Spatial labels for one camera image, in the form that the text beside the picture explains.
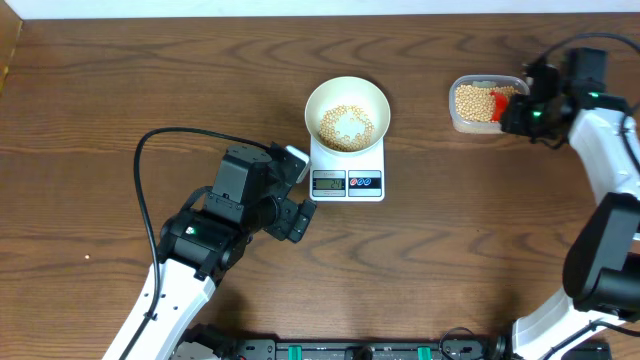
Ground red plastic measuring scoop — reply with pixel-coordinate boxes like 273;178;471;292
490;91;509;122

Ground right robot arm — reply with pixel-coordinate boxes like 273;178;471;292
500;47;639;359

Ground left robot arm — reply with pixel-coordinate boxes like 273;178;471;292
105;144;316;359

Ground white digital kitchen scale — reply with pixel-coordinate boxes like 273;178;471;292
309;139;385;202

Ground soybeans in bowl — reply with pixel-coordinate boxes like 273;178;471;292
319;105;375;152

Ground cream ceramic bowl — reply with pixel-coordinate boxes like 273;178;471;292
304;76;391;156

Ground soybeans in container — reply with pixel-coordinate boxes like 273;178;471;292
454;85;519;123

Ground clear plastic container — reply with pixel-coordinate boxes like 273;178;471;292
449;74;529;135

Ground wooden side panel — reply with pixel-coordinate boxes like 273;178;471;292
0;0;23;89

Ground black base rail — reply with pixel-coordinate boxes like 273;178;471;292
170;325;508;360

